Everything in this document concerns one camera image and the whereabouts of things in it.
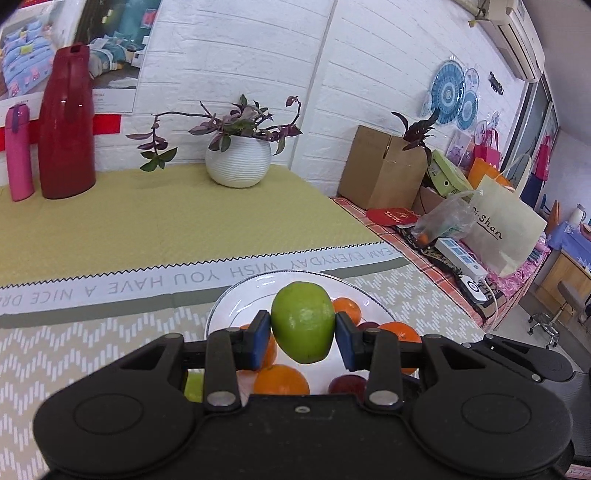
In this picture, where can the dark red apple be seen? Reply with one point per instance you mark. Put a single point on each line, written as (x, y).
(368, 326)
(348, 384)

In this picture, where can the dark purple plant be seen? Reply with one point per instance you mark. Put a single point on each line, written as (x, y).
(418, 134)

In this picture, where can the large oblong green apple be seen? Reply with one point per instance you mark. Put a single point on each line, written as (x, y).
(302, 323)

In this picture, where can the tangerine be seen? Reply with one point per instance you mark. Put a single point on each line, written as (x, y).
(348, 310)

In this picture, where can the wall poster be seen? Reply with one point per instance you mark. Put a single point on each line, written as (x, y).
(27, 50)

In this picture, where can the white plate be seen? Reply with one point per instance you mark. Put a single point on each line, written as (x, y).
(240, 300)

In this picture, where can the pink bottle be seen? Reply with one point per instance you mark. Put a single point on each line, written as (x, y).
(19, 157)

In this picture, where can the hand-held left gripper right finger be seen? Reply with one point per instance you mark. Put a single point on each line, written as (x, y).
(346, 344)

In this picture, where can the green box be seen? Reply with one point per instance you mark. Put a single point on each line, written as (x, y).
(448, 175)

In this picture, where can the cardboard box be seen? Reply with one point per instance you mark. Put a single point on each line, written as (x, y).
(378, 170)

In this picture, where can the white air conditioner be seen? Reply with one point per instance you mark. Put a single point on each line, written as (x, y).
(512, 32)

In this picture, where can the white power strip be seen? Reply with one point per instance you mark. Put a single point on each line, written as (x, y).
(461, 256)

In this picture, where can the wooden cabinet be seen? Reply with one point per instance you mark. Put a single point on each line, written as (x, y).
(563, 281)

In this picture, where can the office stool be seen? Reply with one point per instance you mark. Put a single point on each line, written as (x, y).
(554, 318)

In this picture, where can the clear plastic bag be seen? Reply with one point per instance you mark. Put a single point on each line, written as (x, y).
(438, 217)

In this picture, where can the beige tote bag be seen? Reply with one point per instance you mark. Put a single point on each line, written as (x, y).
(503, 230)

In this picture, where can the white kettle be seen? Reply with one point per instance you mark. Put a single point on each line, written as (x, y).
(577, 216)

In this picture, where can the blue decorative wall plates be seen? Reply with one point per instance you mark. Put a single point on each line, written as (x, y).
(448, 92)

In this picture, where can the red envelope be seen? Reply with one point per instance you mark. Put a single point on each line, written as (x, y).
(392, 216)

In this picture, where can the purple plant in white pot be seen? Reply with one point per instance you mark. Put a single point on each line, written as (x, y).
(238, 161)

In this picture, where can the orange paper bag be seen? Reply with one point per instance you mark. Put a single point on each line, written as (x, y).
(485, 173)

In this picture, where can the red thermos jug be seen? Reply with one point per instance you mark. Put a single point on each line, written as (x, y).
(67, 129)

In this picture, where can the patterned tablecloth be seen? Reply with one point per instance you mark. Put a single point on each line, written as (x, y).
(115, 217)

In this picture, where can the pink gift bag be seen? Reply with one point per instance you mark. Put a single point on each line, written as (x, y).
(487, 147)

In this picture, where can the small round green apple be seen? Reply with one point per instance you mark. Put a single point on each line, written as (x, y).
(194, 385)

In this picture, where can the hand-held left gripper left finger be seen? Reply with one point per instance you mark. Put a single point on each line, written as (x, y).
(258, 344)

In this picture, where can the plaid cloth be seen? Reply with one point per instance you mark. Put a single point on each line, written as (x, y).
(461, 295)

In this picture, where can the orange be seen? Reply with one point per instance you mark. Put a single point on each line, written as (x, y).
(401, 331)
(270, 350)
(281, 381)

